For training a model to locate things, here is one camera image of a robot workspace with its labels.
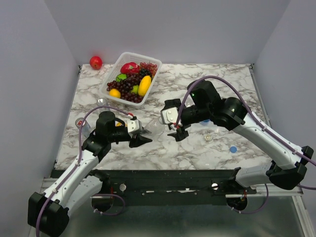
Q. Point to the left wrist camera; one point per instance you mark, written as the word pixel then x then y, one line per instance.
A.
pixel 134 126

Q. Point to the green striped fruit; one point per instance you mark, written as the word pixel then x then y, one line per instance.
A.
pixel 121 77

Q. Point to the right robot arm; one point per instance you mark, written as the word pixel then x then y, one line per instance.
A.
pixel 288 166

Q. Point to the aluminium rail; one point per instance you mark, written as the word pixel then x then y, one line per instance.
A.
pixel 274 191

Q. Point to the blue label water bottle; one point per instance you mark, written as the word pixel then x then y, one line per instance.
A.
pixel 205 121

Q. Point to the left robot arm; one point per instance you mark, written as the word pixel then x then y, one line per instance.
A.
pixel 50 212

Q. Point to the small clear plastic bottle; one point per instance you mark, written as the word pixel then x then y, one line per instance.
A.
pixel 155 127

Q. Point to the silver blue drink can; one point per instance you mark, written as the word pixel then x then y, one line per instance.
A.
pixel 101 102

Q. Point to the white plastic fruit basket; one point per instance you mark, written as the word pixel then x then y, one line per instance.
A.
pixel 127 57

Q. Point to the red apple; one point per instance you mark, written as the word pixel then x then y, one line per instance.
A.
pixel 96 62

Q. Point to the red top drink can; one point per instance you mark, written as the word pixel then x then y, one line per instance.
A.
pixel 84 126

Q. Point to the blue bottle cap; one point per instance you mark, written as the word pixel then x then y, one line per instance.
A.
pixel 233 149

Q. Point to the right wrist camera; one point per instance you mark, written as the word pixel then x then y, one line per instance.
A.
pixel 169 116

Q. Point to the yellow mango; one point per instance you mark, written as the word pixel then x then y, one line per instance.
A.
pixel 144 85

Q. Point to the clear transparent bottle cap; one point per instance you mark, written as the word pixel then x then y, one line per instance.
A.
pixel 208 137

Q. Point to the yellow lemon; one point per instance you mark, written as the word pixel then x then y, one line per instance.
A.
pixel 115 93

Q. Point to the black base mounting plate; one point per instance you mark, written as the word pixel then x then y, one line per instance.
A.
pixel 170 187

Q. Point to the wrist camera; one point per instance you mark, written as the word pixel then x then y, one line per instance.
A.
pixel 134 126
pixel 169 116

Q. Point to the dark red grape bunch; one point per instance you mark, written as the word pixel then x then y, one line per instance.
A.
pixel 125 87

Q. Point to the green lime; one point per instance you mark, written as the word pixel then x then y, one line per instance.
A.
pixel 135 90

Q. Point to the red dragon fruit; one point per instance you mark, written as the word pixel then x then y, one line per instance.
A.
pixel 130 68

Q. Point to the black grape bunch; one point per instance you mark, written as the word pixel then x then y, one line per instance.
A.
pixel 144 72

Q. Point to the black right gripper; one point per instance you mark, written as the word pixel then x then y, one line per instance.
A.
pixel 179 135

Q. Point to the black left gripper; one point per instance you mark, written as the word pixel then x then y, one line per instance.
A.
pixel 137 142

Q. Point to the light red grape bunch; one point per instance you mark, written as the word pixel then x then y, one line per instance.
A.
pixel 149 66

